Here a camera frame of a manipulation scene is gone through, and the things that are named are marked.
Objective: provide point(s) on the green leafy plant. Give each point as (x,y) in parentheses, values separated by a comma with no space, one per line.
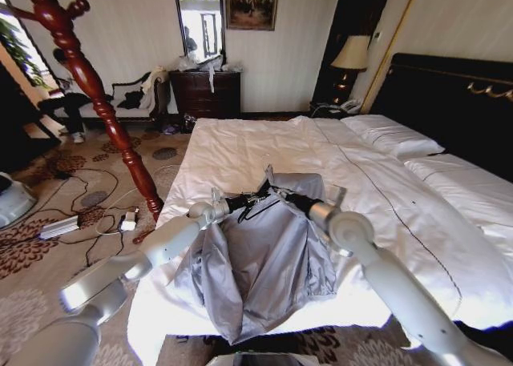
(16,49)

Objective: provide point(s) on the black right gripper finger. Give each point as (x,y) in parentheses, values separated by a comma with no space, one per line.
(281,190)
(276,199)

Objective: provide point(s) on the purple items on floor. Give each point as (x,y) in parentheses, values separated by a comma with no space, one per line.
(176,126)

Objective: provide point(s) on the dark wooden dresser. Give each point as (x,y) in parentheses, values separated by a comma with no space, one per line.
(204,95)

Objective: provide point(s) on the white bed duvet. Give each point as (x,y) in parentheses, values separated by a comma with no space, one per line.
(240,150)

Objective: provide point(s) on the silver power supply box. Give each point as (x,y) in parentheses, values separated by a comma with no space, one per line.
(60,226)

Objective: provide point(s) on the white pillow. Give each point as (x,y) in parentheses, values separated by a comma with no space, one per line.
(390,135)
(469,182)

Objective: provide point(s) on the dark wooden cabinet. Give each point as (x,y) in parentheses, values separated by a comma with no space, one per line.
(20,133)

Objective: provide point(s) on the dark framed wall mirror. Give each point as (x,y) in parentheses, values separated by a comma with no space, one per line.
(200,17)

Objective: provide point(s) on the black cloth on sofa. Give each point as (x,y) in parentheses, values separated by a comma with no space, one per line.
(130,100)

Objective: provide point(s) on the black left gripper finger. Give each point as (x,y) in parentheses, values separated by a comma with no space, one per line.
(260,191)
(257,202)

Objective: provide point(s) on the white rounded machine base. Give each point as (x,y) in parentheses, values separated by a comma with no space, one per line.
(14,202)

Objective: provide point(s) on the dark bedside table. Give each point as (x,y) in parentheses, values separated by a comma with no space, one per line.
(324,109)

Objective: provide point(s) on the dark wood chaise sofa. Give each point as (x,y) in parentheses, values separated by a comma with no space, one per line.
(132,113)

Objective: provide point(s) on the red wooden coat stand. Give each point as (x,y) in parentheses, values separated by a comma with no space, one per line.
(80,61)

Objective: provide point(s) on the white cloth on sofa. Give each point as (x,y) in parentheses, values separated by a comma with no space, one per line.
(154,83)

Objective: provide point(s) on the table lamp cream shade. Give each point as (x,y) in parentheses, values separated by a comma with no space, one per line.
(352,53)

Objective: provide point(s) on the white desk telephone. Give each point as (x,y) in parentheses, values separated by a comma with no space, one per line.
(351,105)

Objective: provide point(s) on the dark bed headboard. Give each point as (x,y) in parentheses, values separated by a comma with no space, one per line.
(441,101)

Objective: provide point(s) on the white hanging cloth strip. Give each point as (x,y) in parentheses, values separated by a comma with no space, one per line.
(211,77)

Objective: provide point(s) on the grey shiny jacket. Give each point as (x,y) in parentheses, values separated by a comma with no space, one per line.
(260,262)

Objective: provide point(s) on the person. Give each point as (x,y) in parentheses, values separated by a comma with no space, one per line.
(72,101)

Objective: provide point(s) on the white robot front shell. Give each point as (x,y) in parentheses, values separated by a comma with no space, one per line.
(260,360)

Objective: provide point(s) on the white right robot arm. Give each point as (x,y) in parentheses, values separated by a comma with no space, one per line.
(401,286)

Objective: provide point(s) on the white power adapter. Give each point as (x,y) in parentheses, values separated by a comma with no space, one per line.
(128,222)

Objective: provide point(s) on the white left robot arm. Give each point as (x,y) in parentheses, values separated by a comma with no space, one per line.
(172,238)

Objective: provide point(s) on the clear plastic bags pile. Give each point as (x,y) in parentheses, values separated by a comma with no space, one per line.
(188,63)

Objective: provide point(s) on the gold framed painting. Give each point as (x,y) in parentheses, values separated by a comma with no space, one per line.
(251,3)

